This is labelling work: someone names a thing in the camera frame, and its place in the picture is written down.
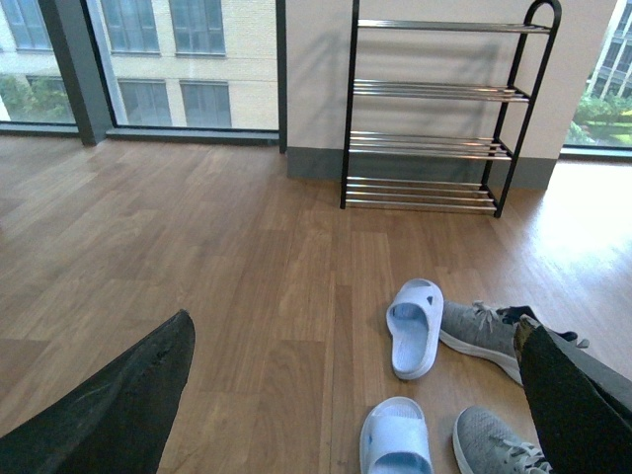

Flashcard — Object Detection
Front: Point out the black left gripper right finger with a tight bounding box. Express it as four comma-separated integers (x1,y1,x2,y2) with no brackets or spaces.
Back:
513,316,631,473

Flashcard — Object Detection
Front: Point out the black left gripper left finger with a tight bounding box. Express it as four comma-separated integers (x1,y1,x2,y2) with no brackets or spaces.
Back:
1,310,196,473

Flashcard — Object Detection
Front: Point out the grey sneaker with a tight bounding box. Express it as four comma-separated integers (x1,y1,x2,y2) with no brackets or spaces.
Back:
438,299,591,387
452,406,554,474

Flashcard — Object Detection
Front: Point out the black metal shoe rack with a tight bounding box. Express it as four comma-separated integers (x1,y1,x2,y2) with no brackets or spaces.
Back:
340,1,562,217

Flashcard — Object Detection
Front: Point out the light blue slipper near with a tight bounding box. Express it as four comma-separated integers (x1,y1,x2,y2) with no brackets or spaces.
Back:
359,396,434,473

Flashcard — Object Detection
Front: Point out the light blue slipper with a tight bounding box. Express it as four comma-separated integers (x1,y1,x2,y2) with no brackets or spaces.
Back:
359,396,434,473
386,278,444,380

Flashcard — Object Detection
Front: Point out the light blue slipper far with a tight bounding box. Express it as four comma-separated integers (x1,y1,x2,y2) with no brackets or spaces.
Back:
386,278,444,380

